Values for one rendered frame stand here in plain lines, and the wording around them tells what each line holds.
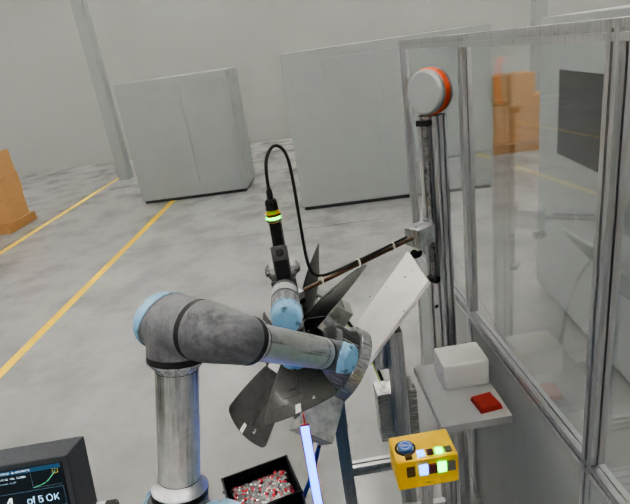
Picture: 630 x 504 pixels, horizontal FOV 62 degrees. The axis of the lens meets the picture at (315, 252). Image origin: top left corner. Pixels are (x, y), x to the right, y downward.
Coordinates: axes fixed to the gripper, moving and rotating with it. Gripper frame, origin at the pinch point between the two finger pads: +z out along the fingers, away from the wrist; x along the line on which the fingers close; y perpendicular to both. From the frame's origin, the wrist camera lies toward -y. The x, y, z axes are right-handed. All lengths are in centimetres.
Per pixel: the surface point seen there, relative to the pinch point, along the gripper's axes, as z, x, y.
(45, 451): -38, -64, 25
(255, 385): 3.1, -16.2, 44.8
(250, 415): -3, -19, 52
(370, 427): 97, 30, 151
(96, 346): 252, -176, 150
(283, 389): -17.9, -5.4, 33.5
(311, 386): -20.6, 2.8, 32.1
